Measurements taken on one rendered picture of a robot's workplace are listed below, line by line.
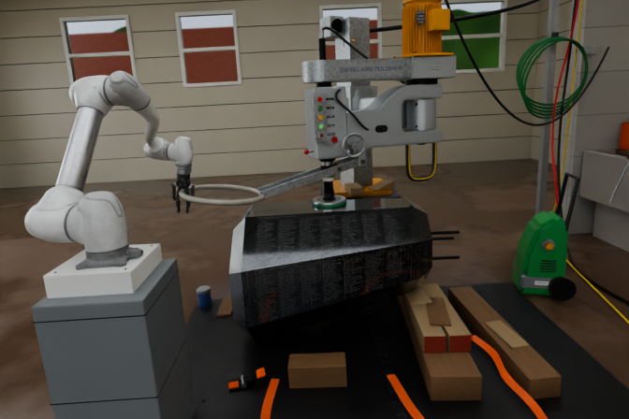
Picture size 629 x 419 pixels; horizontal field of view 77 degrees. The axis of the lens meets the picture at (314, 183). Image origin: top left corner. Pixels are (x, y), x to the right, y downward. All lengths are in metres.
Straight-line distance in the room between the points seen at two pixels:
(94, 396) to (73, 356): 0.18
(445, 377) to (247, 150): 7.03
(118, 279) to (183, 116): 7.26
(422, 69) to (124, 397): 2.23
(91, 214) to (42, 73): 8.30
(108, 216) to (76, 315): 0.36
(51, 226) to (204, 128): 7.03
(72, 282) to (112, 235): 0.21
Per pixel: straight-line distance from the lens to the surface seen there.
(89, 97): 2.02
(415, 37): 2.65
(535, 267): 3.28
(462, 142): 9.16
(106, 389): 1.84
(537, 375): 2.36
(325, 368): 2.23
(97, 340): 1.74
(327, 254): 2.22
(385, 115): 2.49
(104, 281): 1.69
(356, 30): 3.12
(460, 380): 2.22
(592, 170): 4.57
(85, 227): 1.72
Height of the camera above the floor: 1.46
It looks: 12 degrees down
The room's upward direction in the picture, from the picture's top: 3 degrees counter-clockwise
